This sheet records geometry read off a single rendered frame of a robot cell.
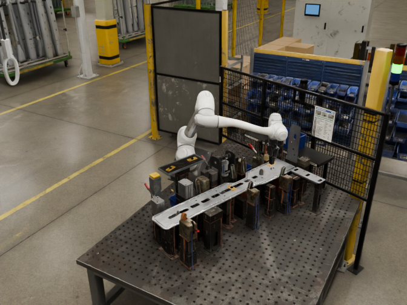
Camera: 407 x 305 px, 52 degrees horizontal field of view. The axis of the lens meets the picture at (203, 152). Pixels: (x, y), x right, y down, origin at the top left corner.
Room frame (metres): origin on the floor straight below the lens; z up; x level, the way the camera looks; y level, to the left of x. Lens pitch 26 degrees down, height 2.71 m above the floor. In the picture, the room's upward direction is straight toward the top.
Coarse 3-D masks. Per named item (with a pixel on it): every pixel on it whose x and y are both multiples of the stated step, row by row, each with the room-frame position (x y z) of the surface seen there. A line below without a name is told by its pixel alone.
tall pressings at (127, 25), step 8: (112, 0) 12.91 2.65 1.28; (136, 0) 13.53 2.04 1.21; (144, 0) 13.44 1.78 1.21; (120, 8) 12.73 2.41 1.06; (128, 8) 13.06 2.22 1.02; (128, 16) 13.02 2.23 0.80; (120, 24) 12.73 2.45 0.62; (128, 24) 12.98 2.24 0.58; (136, 24) 13.30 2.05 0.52; (144, 24) 13.76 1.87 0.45; (128, 32) 12.98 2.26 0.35
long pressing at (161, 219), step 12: (264, 168) 3.12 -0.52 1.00; (276, 168) 3.12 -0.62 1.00; (288, 168) 3.12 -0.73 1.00; (240, 180) 2.91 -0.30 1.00; (252, 180) 2.92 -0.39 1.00; (264, 180) 2.92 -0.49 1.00; (204, 192) 2.73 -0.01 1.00; (216, 192) 2.74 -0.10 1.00; (228, 192) 2.73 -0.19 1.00; (240, 192) 2.74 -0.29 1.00; (180, 204) 2.57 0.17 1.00; (192, 204) 2.58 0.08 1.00; (204, 204) 2.58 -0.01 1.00; (216, 204) 2.58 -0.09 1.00; (156, 216) 2.43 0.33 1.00; (168, 216) 2.43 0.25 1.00; (192, 216) 2.43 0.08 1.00; (168, 228) 2.29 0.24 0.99
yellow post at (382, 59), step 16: (384, 48) 3.19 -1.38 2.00; (384, 64) 3.09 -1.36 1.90; (384, 80) 3.11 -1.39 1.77; (368, 96) 3.14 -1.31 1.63; (368, 112) 3.12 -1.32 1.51; (368, 128) 3.11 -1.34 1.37; (368, 144) 3.09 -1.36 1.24; (368, 160) 3.11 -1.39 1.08; (352, 224) 3.09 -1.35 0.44; (352, 240) 3.11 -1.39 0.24; (352, 256) 3.15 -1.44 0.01
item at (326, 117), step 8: (320, 112) 3.42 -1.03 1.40; (328, 112) 3.36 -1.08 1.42; (336, 112) 3.30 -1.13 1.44; (320, 120) 3.41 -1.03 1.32; (328, 120) 3.35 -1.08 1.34; (312, 128) 3.47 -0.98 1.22; (320, 128) 3.40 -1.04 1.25; (328, 128) 3.34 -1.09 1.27; (312, 136) 3.46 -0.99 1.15; (320, 136) 3.39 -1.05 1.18; (328, 136) 3.33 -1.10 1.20
